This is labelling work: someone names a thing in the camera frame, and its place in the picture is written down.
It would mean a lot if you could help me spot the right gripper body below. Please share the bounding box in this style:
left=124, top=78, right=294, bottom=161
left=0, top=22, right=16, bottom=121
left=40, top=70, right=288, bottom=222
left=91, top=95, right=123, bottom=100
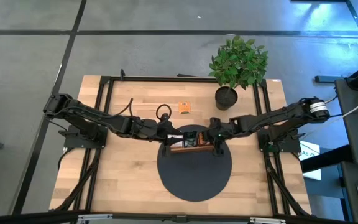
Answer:
left=206, top=117, right=239, bottom=141

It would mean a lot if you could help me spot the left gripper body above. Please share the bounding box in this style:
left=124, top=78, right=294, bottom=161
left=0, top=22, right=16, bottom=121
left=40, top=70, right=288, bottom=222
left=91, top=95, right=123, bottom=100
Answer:
left=131, top=116, right=169, bottom=141

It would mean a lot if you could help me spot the white orange Tazo tea packet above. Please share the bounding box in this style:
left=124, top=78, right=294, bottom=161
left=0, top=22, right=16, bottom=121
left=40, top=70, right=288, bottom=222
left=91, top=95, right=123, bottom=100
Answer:
left=167, top=134, right=185, bottom=147

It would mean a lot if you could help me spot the orange peach tea packet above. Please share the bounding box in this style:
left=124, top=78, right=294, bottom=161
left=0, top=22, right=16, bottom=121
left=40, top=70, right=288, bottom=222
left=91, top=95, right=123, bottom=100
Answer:
left=197, top=133, right=211, bottom=146

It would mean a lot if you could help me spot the blackcurrant tea packet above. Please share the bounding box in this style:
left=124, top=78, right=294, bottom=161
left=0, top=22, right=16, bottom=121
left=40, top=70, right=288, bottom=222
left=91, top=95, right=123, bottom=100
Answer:
left=183, top=131, right=198, bottom=148

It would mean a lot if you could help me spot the wooden tea box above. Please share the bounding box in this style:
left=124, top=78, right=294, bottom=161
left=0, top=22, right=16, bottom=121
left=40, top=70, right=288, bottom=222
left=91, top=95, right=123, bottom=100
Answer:
left=166, top=130, right=217, bottom=154

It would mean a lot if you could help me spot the black plant pot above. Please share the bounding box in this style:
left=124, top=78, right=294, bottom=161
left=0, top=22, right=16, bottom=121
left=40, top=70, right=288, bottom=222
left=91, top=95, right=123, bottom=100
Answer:
left=214, top=86, right=239, bottom=111

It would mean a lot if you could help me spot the round dark woven placemat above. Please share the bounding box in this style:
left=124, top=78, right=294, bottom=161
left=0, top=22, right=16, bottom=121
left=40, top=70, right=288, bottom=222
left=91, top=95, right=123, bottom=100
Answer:
left=156, top=124, right=233, bottom=202

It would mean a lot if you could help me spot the green leafy tree plant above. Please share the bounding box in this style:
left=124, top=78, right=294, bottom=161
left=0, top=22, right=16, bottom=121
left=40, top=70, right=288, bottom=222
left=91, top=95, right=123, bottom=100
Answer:
left=208, top=35, right=269, bottom=91

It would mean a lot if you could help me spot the white sign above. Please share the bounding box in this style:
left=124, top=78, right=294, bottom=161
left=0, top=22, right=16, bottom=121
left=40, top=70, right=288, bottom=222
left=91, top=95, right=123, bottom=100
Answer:
left=298, top=140, right=322, bottom=180

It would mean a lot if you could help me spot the black desk beam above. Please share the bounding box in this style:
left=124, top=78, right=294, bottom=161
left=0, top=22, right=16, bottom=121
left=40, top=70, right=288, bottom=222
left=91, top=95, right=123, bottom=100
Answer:
left=300, top=144, right=352, bottom=174

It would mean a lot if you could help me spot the black stand foot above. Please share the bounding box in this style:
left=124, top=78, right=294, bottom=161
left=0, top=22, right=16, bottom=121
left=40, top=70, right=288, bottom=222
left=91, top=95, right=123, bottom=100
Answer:
left=314, top=75, right=347, bottom=83

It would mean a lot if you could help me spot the dark grey desk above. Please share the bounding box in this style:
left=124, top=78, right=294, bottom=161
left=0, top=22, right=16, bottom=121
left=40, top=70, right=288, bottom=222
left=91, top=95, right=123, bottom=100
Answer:
left=334, top=77, right=358, bottom=224

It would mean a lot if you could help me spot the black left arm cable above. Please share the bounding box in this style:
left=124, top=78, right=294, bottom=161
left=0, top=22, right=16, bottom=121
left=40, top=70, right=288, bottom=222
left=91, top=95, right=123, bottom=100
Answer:
left=107, top=98, right=172, bottom=123

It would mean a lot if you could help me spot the black aluminium table frame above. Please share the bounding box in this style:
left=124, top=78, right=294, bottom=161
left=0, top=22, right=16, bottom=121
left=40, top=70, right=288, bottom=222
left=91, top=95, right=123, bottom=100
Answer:
left=0, top=68, right=358, bottom=224

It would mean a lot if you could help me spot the silver frame bracket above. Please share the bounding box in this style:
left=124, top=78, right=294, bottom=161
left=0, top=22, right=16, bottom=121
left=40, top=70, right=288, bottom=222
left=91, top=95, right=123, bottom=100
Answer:
left=78, top=213, right=113, bottom=222
left=249, top=217, right=287, bottom=224

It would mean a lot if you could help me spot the white cable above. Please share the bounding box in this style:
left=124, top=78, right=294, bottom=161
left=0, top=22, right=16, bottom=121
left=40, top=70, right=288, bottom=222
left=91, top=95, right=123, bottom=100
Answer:
left=303, top=93, right=358, bottom=134

